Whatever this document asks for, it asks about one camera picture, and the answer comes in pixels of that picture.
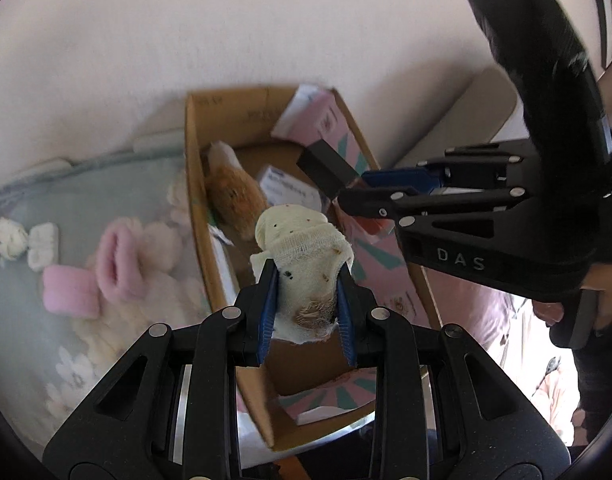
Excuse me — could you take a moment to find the white patterned sock pink print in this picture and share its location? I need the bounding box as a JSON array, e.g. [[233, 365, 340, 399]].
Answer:
[[249, 205, 353, 344]]

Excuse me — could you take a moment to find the white floral small box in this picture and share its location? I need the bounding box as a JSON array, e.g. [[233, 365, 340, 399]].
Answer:
[[256, 165, 322, 211]]

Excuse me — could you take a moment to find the pink fluffy slipper sock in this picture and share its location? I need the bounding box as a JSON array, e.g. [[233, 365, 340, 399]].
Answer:
[[96, 222, 146, 304]]

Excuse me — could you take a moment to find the brown plush toy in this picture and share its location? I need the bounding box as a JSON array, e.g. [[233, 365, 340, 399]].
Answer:
[[205, 141, 269, 240]]

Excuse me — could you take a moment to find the white earphone case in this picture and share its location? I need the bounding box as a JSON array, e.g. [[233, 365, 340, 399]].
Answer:
[[27, 222, 60, 272]]

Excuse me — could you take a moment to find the white dotted sock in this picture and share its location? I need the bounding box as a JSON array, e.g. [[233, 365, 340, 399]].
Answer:
[[0, 217, 28, 261]]

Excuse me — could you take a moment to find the person's right hand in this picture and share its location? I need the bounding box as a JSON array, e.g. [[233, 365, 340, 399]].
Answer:
[[531, 58, 612, 331]]

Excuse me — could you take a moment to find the pink floral bedding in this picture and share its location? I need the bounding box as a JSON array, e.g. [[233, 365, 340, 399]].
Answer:
[[426, 269, 580, 445]]

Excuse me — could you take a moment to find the pink patterned cardboard box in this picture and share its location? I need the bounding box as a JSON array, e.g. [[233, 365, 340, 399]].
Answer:
[[185, 84, 435, 452]]

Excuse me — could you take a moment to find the floral blue table cloth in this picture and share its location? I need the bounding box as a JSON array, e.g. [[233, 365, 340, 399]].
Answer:
[[0, 153, 211, 455]]

